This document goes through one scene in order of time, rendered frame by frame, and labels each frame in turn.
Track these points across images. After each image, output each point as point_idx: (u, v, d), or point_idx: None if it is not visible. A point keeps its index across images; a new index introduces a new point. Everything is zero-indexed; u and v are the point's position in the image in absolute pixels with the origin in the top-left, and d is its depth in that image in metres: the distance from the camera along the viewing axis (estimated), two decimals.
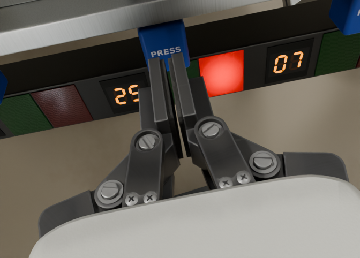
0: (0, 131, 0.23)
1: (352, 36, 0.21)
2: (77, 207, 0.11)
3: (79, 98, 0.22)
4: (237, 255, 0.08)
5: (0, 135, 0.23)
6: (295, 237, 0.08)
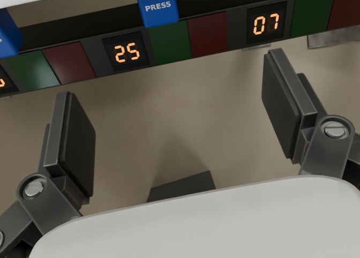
0: (15, 86, 0.26)
1: None
2: None
3: (84, 55, 0.25)
4: (237, 255, 0.08)
5: (14, 90, 0.27)
6: (295, 237, 0.08)
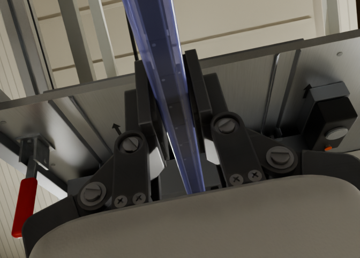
0: None
1: None
2: (60, 212, 0.11)
3: None
4: (237, 255, 0.08)
5: None
6: (295, 237, 0.08)
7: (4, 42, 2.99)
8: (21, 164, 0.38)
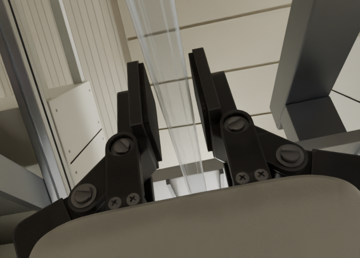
0: None
1: None
2: (51, 216, 0.11)
3: None
4: (237, 255, 0.08)
5: None
6: (295, 237, 0.08)
7: (88, 9, 3.03)
8: None
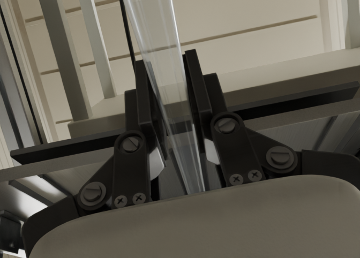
0: None
1: None
2: (60, 212, 0.11)
3: None
4: (237, 255, 0.08)
5: None
6: (295, 237, 0.08)
7: None
8: None
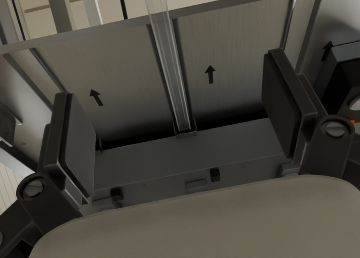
0: None
1: None
2: None
3: None
4: (237, 255, 0.08)
5: None
6: (295, 237, 0.08)
7: None
8: None
